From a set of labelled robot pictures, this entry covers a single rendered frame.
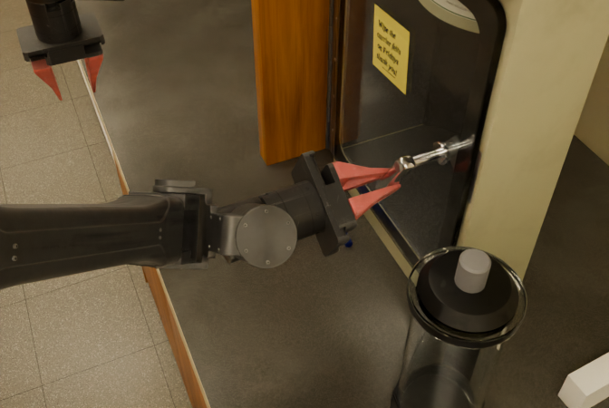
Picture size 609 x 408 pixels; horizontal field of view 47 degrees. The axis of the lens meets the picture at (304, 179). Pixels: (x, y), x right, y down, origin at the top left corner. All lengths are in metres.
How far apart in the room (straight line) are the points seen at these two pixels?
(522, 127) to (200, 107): 0.66
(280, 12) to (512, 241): 0.41
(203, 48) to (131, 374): 0.99
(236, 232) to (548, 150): 0.33
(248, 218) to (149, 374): 1.41
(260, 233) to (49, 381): 1.49
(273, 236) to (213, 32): 0.83
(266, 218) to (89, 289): 1.61
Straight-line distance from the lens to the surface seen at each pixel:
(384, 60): 0.81
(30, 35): 0.99
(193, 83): 1.28
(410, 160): 0.72
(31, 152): 2.71
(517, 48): 0.63
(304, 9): 0.96
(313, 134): 1.10
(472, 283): 0.64
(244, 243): 0.62
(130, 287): 2.18
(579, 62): 0.70
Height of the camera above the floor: 1.69
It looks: 44 degrees down
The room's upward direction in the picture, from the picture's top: straight up
